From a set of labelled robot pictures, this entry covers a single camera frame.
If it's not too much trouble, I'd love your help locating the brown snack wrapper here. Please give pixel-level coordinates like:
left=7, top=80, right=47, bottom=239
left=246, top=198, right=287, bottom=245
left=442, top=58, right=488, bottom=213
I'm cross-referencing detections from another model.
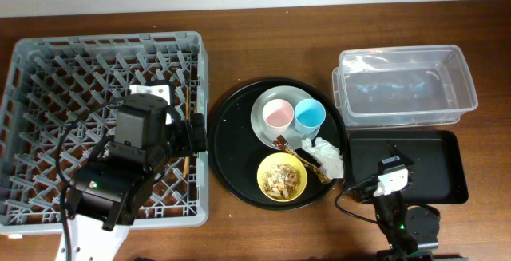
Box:
left=271, top=135, right=332, bottom=184

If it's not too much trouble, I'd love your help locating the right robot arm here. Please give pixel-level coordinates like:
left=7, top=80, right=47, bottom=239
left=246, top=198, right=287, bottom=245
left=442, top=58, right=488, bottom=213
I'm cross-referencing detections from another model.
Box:
left=335, top=144, right=441, bottom=261

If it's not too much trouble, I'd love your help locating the crumpled white tissue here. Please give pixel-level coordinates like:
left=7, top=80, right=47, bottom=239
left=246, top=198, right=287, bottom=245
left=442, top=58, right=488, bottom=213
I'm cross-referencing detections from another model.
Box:
left=302, top=137, right=344, bottom=179

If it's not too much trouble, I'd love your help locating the yellow bowl with food scraps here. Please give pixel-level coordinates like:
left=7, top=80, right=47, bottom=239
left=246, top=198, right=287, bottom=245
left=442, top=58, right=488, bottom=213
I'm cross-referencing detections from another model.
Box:
left=256, top=152, right=307, bottom=202

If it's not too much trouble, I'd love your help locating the grey dishwasher rack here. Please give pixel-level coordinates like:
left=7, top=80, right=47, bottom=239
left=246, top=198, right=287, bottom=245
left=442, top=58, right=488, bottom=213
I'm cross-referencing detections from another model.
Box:
left=1, top=31, right=209, bottom=235

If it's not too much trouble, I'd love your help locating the black rectangular tray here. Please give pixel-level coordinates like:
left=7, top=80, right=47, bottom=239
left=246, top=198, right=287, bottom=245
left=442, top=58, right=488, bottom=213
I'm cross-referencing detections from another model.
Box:
left=344, top=130, right=469, bottom=204

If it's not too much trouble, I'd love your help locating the clear plastic bin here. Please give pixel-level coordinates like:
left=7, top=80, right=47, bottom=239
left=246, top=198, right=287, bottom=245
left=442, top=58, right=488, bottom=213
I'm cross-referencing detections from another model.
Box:
left=332, top=45, right=478, bottom=129

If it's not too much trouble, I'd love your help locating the blue cup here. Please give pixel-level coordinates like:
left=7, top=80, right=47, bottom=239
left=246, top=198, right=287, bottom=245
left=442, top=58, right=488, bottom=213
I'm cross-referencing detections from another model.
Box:
left=294, top=98, right=326, bottom=135

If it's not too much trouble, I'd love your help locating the pink cup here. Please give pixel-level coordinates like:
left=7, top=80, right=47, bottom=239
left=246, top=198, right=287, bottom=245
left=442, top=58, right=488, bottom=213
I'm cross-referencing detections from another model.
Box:
left=262, top=99, right=294, bottom=135

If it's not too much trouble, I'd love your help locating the wooden chopstick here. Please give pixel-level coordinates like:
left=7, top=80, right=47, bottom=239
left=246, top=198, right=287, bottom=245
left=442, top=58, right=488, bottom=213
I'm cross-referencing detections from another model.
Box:
left=183, top=88, right=191, bottom=179

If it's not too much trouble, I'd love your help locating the grey plate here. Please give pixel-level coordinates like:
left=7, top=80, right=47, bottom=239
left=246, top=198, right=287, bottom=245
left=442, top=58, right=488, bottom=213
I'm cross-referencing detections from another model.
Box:
left=250, top=85, right=319, bottom=149

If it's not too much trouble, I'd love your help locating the round black tray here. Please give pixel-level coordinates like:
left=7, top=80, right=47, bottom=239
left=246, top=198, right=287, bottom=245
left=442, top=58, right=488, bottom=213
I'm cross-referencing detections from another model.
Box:
left=208, top=77, right=347, bottom=211

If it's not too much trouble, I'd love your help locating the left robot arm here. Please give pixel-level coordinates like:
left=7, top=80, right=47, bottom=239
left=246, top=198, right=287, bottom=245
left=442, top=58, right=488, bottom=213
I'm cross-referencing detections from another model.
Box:
left=59, top=93, right=208, bottom=260

